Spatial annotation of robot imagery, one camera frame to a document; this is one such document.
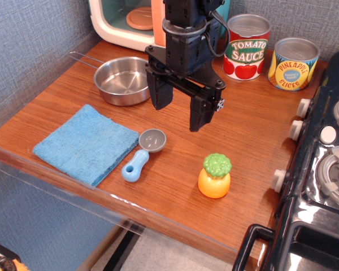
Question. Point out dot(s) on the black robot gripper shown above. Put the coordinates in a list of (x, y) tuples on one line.
[(185, 63)]

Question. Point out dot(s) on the orange carrot salt shaker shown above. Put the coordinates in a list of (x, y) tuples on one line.
[(214, 179)]

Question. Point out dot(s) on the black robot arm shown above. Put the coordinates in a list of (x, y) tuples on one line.
[(185, 63)]

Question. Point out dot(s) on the white stove knob middle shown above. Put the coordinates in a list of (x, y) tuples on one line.
[(295, 129)]

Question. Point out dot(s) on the white stove knob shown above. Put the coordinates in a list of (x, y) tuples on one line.
[(295, 129), (303, 108), (278, 180)]

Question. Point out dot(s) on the white stove knob top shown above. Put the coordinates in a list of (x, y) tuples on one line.
[(303, 108)]

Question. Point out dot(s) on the white stove knob bottom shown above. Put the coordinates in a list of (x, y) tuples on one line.
[(278, 180)]

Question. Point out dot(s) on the black toy stove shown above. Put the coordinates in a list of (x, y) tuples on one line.
[(307, 215)]

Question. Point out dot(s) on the blue grey measuring scoop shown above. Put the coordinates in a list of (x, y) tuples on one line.
[(150, 141)]

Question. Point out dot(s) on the stainless steel pan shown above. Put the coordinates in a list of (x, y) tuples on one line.
[(121, 81)]

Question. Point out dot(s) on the orange microwave turntable plate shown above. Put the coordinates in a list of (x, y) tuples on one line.
[(140, 18)]

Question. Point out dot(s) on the toy microwave oven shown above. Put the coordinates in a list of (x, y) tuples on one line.
[(109, 20)]

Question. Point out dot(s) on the tomato sauce can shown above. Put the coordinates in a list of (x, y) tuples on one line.
[(244, 57)]

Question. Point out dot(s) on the blue folded cloth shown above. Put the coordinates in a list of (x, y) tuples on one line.
[(88, 146)]

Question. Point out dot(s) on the pineapple slices can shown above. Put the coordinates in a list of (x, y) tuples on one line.
[(293, 63)]

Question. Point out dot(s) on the clear acrylic table guard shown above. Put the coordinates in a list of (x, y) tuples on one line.
[(166, 199)]

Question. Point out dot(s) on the orange fuzzy object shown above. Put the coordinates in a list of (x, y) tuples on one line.
[(7, 264)]

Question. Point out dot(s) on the black oven door handle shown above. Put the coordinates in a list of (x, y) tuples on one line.
[(254, 232)]

